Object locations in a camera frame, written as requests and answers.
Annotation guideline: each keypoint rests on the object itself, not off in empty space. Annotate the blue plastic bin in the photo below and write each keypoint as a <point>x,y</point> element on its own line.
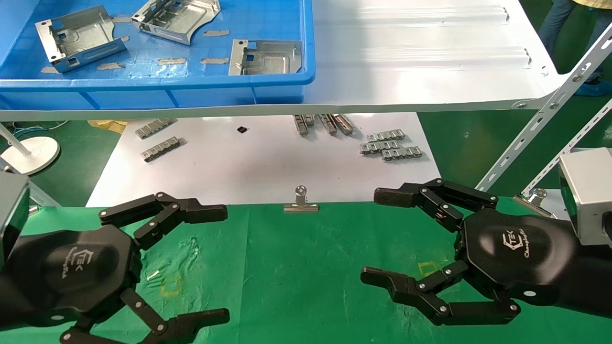
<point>143,93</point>

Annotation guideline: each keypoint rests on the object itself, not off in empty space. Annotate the yellow cloth bag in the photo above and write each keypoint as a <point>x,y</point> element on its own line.
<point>112,125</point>

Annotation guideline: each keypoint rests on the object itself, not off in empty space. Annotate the sheet metal bracket curved cutout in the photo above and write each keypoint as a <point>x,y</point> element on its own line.
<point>191,19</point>

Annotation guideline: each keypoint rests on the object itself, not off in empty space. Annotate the U-shaped sheet metal bracket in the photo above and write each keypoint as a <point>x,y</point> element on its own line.
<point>81,38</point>

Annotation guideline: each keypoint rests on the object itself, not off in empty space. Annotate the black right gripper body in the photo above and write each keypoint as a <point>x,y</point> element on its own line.
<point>521,258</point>

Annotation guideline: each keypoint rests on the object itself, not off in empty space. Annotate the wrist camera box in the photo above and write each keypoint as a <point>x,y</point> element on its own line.
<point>12,215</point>
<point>590,191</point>

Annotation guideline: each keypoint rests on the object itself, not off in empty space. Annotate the flat sheet metal bracket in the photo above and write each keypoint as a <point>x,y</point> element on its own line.
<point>272,59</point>

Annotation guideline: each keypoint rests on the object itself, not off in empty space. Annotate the person in blue jeans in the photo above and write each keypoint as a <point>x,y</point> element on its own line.
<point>557,19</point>

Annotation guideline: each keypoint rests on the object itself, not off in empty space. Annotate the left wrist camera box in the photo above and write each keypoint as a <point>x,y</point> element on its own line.
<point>12,215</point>

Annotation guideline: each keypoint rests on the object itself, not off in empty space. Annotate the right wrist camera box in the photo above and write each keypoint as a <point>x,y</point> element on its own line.
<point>590,191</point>

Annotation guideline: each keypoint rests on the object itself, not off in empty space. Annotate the small white scrap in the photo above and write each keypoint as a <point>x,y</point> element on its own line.
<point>154,274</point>

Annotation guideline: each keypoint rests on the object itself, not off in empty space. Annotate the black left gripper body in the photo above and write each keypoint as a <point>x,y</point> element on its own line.
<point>76,272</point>

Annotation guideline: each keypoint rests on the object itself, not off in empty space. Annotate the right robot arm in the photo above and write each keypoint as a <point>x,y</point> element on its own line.
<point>597,277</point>

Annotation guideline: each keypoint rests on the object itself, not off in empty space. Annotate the white metal shelf board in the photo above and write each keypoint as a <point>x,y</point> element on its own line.
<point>406,71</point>

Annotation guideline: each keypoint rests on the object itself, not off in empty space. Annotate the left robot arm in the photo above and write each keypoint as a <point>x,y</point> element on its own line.
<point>5,296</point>

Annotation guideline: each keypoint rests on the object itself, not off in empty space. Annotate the white round lamp stand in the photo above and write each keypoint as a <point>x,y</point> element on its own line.
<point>33,153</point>

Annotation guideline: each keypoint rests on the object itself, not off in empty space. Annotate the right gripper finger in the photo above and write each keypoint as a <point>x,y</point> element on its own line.
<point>406,289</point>
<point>401,196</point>

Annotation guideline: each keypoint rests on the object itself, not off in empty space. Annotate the short grey metal rail piece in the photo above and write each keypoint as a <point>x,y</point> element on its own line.
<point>310,119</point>

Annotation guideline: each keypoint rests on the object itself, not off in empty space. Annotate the grey metal clip strip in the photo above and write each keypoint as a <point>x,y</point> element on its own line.
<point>401,153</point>
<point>386,135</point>
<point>154,128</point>
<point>377,147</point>
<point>160,148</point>

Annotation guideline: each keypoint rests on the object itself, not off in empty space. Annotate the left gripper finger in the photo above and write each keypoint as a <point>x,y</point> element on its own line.
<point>191,212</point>
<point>191,325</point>

